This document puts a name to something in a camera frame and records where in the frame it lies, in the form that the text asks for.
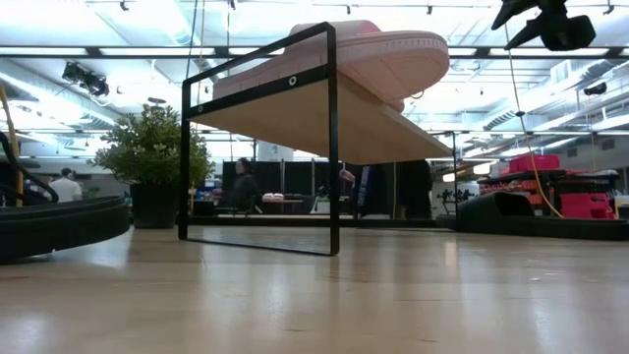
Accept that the person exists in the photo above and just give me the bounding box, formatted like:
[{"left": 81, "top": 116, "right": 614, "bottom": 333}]
[
  {"left": 229, "top": 156, "right": 260, "bottom": 213},
  {"left": 48, "top": 166, "right": 84, "bottom": 204},
  {"left": 338, "top": 161, "right": 433, "bottom": 220}
]

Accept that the pink slide sandal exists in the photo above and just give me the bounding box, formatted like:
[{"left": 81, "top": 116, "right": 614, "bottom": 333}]
[{"left": 211, "top": 19, "right": 451, "bottom": 113}]

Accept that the black slide sandal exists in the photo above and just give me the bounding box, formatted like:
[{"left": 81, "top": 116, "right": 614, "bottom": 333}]
[
  {"left": 436, "top": 190, "right": 629, "bottom": 242},
  {"left": 0, "top": 195, "right": 132, "bottom": 266}
]

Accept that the red plastic crate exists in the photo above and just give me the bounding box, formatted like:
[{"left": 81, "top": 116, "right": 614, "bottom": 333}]
[
  {"left": 500, "top": 153, "right": 561, "bottom": 174},
  {"left": 559, "top": 192, "right": 616, "bottom": 220}
]

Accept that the potted green plant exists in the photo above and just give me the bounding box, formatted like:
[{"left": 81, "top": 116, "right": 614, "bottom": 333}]
[{"left": 86, "top": 101, "right": 216, "bottom": 230}]

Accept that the wooden shelf with black frame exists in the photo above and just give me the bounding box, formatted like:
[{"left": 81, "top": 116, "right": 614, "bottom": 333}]
[{"left": 178, "top": 21, "right": 456, "bottom": 258}]

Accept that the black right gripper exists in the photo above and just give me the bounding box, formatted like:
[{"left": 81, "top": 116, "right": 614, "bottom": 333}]
[{"left": 490, "top": 0, "right": 598, "bottom": 53}]

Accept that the yellow hanging cable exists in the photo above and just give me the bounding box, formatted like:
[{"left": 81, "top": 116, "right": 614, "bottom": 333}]
[{"left": 504, "top": 19, "right": 565, "bottom": 219}]

